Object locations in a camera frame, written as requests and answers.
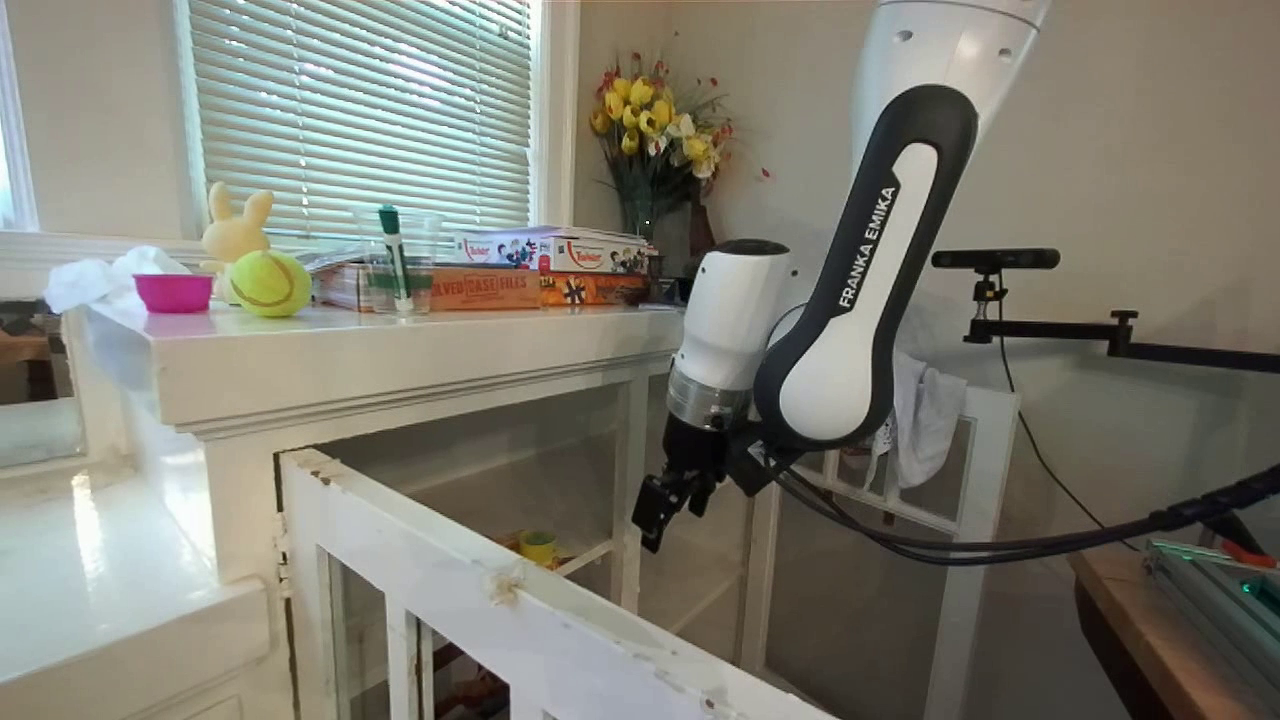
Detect window blinds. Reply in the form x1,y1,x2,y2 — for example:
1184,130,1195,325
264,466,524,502
180,0,538,238

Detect yellow bunny plush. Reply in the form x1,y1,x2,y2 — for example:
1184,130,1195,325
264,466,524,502
199,184,271,273

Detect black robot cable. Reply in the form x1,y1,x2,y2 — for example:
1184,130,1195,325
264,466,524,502
771,459,1280,567

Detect green marker in glass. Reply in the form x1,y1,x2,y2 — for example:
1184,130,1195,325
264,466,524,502
376,205,432,315

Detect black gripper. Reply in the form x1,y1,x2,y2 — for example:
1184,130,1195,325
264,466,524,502
630,415,778,553

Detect white cabinet door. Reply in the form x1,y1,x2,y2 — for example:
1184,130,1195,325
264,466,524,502
756,386,1019,720
280,448,833,720

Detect wooden side table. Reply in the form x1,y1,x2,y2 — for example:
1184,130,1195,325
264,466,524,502
1070,538,1280,720

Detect white board game box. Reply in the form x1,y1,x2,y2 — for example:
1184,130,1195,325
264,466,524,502
462,224,655,273

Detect white plastic bag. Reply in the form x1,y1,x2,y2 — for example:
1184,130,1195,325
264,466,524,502
44,243,187,318

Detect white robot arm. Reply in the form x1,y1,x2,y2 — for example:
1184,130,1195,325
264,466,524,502
630,0,1052,553

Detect white cloth on door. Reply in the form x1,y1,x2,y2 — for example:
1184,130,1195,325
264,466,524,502
870,353,967,487

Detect yellow-green tennis ball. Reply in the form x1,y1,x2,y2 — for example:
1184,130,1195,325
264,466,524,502
224,251,313,318

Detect pink bowl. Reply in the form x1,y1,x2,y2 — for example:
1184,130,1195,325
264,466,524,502
137,273,212,315

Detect orange board game box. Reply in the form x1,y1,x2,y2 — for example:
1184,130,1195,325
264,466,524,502
313,260,655,318

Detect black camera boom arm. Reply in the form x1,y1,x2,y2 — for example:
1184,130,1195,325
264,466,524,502
967,273,1280,370

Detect orange green toy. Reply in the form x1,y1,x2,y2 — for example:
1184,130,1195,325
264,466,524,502
509,532,572,567

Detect white cabinet door far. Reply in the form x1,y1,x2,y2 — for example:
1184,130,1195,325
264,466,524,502
756,386,1019,720

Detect black camera on stand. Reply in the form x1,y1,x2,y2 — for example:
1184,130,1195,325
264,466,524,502
930,247,1059,273

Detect white cabinet door near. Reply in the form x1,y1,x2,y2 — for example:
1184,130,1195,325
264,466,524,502
280,448,833,720

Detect yellow flower bouquet vase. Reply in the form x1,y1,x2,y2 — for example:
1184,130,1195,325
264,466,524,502
588,53,730,288

